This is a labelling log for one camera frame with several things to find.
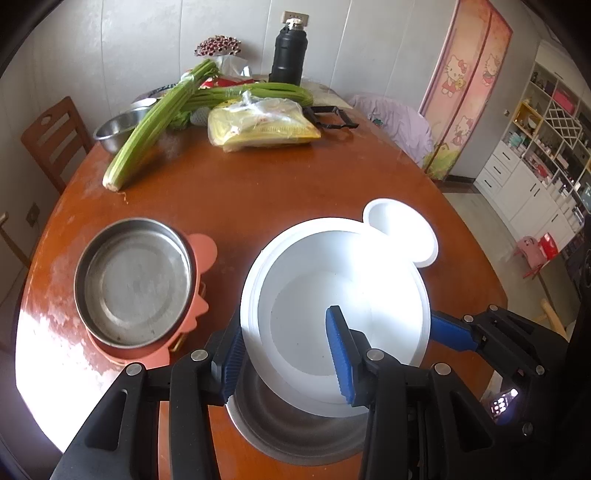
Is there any large white bowl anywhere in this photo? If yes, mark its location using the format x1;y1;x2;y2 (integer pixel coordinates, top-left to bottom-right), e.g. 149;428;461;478
239;218;433;419

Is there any steel mixing bowl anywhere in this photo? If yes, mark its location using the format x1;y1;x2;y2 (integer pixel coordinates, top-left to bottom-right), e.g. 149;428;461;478
93;111;153;156

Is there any orange pig-shaped plastic plate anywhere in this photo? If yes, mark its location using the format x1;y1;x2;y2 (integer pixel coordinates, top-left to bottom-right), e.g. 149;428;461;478
84;232;219;373

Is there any yellow noodle bag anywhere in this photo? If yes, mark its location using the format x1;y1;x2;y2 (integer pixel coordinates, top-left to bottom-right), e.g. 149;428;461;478
207;91;322;153

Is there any thin celery bunch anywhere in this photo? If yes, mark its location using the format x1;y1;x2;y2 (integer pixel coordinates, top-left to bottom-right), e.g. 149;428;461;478
185;81;315;112

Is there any black thermos bottle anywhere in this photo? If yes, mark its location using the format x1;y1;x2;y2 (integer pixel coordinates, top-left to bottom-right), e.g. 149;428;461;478
269;23;306;88

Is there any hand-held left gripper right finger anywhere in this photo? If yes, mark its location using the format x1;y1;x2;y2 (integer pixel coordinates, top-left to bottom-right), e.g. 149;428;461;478
324;304;522;480

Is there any dark wooden slatted chair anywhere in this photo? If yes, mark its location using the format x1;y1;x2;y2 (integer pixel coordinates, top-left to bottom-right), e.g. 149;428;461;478
20;95;93;195

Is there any pale pink cloth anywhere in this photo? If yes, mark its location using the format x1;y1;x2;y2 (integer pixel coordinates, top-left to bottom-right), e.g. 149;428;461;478
348;93;435;168

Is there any white shelf cabinet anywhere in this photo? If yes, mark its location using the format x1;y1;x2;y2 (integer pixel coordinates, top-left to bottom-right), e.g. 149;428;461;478
473;39;591;252

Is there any steel basin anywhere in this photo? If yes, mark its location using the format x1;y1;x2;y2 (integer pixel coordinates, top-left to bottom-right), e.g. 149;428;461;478
225;359;371;468

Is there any red white patterned bouquet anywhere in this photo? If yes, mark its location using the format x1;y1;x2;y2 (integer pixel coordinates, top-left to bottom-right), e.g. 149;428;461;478
196;34;243;59

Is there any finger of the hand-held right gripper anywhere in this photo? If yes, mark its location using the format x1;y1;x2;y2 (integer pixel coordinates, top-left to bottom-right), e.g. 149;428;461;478
431;304;567;378

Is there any white plastic bag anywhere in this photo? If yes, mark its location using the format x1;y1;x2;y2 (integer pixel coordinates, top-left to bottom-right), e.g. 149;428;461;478
215;54;253;80

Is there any red food package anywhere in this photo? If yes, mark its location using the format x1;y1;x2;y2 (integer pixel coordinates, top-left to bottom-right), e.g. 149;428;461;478
198;75;260;89

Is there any pink cartoon cat wardrobe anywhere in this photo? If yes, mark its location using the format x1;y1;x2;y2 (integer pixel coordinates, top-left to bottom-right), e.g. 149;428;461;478
417;0;514;182

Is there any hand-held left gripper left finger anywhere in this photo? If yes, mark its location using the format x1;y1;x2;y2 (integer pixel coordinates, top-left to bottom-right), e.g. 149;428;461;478
51;320;245;480

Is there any round steel pan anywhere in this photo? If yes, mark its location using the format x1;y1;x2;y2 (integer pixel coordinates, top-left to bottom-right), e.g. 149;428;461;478
74;217;195;348

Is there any pink plastic stool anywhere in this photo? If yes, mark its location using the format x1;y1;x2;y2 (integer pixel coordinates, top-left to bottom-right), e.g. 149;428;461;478
516;235;544;269

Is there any red plastic stool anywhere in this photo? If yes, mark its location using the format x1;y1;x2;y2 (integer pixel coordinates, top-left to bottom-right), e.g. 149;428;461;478
522;232;560;279

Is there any thick celery bunch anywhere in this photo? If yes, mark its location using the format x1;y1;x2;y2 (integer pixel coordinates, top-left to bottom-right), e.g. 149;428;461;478
102;59;221;193

